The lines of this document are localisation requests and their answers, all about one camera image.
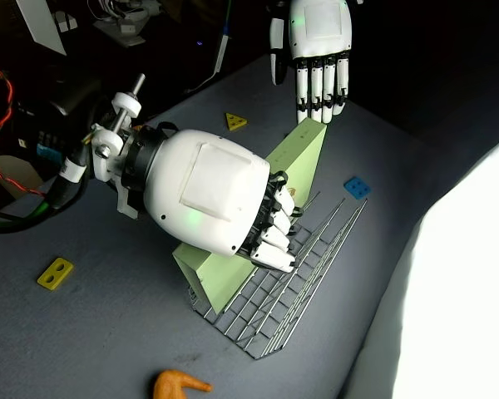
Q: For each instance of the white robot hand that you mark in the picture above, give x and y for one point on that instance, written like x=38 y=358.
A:
x=320 y=29
x=199 y=183

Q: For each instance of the triangular toy block with holes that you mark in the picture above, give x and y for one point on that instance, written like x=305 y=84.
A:
x=235 y=124

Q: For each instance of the orange toy chicken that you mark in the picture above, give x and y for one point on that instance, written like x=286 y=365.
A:
x=170 y=384

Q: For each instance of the yellow rectangular two-hole block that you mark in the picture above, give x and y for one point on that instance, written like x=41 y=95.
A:
x=54 y=275

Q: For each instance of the blue square four-hole block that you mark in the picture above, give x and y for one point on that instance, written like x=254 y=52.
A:
x=357 y=187

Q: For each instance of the grey table cloth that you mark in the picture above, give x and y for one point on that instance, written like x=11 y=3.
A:
x=108 y=332

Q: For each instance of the white backdrop cloth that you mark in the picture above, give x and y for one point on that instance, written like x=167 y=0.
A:
x=461 y=291

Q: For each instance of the white flat panel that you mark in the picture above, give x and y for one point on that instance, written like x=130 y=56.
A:
x=41 y=21

